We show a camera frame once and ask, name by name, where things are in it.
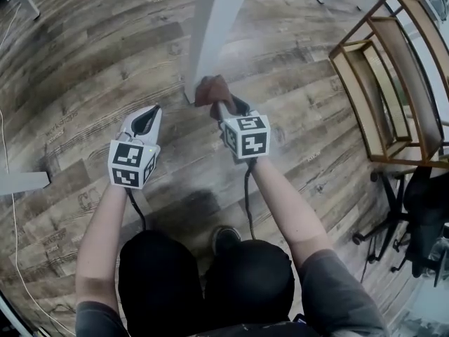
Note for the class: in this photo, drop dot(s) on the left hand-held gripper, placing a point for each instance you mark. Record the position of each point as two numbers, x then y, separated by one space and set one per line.
129 163

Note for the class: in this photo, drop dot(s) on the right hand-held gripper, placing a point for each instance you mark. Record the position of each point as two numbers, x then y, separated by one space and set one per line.
247 137

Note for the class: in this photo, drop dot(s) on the brown cloth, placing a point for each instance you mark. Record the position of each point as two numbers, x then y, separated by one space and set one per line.
210 90

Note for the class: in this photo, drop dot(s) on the person's left forearm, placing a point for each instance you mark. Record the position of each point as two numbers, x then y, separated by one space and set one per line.
101 237

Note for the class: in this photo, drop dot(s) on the person's right forearm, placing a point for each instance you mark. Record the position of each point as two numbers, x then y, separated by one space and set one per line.
280 205

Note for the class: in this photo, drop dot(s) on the wooden table with white legs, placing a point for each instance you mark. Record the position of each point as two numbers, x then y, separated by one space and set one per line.
210 30

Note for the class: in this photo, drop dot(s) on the person's right black shoe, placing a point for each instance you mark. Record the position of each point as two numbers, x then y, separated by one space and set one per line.
226 239

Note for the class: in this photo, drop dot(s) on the person's black trousers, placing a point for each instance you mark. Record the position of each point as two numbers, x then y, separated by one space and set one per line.
158 276

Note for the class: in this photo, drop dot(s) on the gold-framed rattan shelf cart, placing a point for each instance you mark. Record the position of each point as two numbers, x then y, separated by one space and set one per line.
417 83

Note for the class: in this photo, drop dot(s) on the person's dark grey t-shirt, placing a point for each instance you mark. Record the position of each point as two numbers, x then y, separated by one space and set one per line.
336 293

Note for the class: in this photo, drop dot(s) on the black office chair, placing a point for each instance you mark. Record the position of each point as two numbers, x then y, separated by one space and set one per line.
428 223

